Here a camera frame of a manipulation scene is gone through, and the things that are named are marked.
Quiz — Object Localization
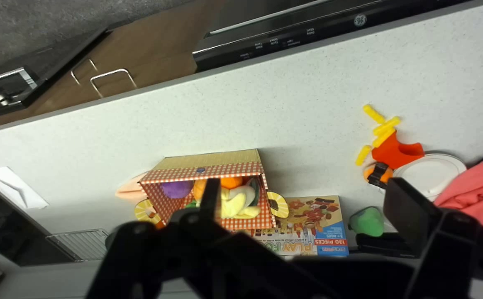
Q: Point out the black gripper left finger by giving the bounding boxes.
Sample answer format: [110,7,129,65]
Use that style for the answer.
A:
[86,180,330,299]

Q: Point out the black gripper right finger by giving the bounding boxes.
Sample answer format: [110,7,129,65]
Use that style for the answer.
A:
[383,178,483,299]

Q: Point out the wooden lower cabinet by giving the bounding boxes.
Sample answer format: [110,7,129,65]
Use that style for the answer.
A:
[0,0,225,127]

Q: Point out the pink folded cloth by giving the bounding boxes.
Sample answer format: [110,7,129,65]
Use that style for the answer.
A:
[434,162,483,227]

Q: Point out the purple toy eggplant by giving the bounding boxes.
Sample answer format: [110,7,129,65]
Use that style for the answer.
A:
[160,182,192,200]

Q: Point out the yellow plush banana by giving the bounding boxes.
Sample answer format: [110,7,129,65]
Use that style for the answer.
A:
[220,187,260,220]

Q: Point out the orange toy fruit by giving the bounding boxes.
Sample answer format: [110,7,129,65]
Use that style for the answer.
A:
[220,178,243,190]

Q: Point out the green toy food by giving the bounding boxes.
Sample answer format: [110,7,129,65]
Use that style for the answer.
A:
[348,207,383,238]

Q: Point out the salmon cloth napkin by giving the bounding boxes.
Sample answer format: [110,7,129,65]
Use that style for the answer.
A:
[114,175,145,203]

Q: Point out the red checkered cardboard basket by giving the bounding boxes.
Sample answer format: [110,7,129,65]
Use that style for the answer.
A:
[139,150,275,232]

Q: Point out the orange and black toy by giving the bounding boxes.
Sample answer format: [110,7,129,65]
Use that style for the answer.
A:
[363,163,393,188]

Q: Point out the red toy fries holder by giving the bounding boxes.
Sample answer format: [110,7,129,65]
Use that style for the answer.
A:
[371,134,424,170]

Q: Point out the blue toy food box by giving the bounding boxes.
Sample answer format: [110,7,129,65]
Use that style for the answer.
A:
[250,197,348,258]

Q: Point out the yellow toy fries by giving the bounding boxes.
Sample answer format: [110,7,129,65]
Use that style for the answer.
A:
[354,105,401,167]

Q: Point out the black dishwasher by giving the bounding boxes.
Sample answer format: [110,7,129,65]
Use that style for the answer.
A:
[192,0,467,72]

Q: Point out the yellow toy ring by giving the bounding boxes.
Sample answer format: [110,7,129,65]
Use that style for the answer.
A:
[265,190,290,220]

